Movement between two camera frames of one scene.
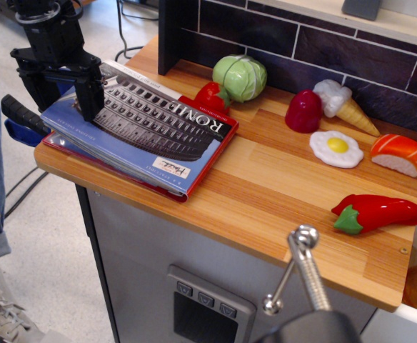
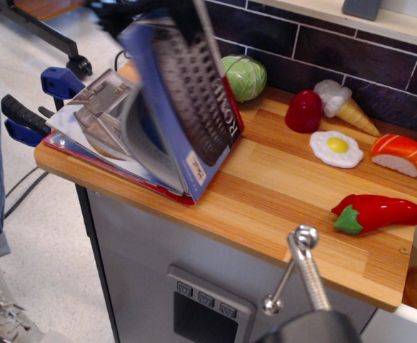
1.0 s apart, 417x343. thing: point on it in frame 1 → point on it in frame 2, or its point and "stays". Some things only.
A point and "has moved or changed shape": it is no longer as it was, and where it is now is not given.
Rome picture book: (149, 132) has moved or changed shape
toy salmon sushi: (400, 153) stays
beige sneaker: (1, 313) stays
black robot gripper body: (57, 49) → (115, 14)
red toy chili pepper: (360, 213) stays
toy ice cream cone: (337, 101) stays
